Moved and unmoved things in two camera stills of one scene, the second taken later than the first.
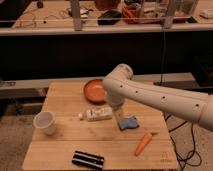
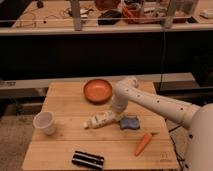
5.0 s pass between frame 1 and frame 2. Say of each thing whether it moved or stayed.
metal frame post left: stayed
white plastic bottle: moved
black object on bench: stayed
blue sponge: stayed
